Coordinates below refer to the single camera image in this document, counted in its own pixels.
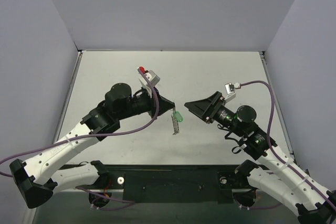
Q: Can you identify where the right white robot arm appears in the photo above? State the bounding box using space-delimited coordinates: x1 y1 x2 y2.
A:
184 92 335 223

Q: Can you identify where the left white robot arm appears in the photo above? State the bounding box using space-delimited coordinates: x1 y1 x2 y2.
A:
9 83 175 209

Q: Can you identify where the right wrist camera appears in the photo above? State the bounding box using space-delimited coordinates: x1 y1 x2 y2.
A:
224 82 241 103

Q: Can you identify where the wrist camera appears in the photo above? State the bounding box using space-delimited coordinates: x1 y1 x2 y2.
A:
224 82 241 103
139 66 161 97

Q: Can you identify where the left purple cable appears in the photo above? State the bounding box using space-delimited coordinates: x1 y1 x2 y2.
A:
0 70 160 177

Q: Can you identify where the purple cable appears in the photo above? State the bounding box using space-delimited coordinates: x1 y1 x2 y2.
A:
0 70 160 177
236 80 331 201

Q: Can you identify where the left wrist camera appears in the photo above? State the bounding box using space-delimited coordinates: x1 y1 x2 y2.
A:
139 66 161 97

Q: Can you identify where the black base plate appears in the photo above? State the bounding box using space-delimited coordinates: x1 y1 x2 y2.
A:
78 165 266 205

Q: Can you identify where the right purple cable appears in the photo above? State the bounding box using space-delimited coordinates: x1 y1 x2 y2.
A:
236 80 331 201

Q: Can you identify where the aluminium table frame rail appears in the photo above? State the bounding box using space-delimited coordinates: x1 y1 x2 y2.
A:
22 50 83 224

